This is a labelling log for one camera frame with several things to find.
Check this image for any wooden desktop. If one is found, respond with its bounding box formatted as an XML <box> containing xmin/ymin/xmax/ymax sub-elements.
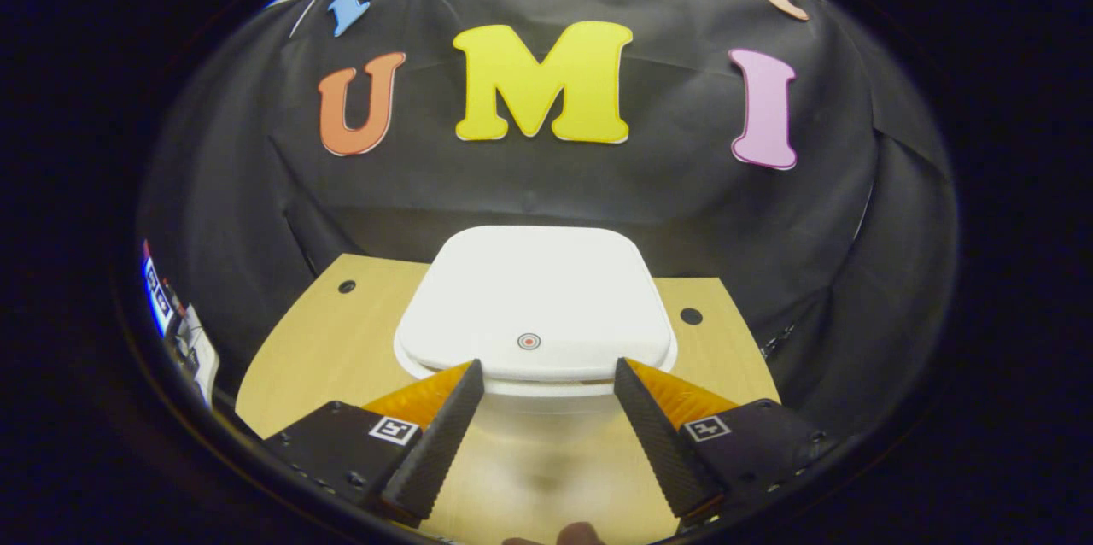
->
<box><xmin>235</xmin><ymin>253</ymin><xmax>782</xmax><ymax>545</ymax></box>

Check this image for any white desktop garbage bin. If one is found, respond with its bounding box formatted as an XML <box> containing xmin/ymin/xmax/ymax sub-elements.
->
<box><xmin>393</xmin><ymin>226</ymin><xmax>679</xmax><ymax>495</ymax></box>

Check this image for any black backdrop cloth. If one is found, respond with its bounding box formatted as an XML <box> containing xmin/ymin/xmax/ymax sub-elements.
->
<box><xmin>141</xmin><ymin>0</ymin><xmax>957</xmax><ymax>435</ymax></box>

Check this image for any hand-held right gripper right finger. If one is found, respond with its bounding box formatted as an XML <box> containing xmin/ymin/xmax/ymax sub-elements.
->
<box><xmin>613</xmin><ymin>357</ymin><xmax>839</xmax><ymax>527</ymax></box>

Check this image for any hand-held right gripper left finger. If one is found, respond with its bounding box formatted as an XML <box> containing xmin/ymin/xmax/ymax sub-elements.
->
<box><xmin>263</xmin><ymin>359</ymin><xmax>486</xmax><ymax>527</ymax></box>

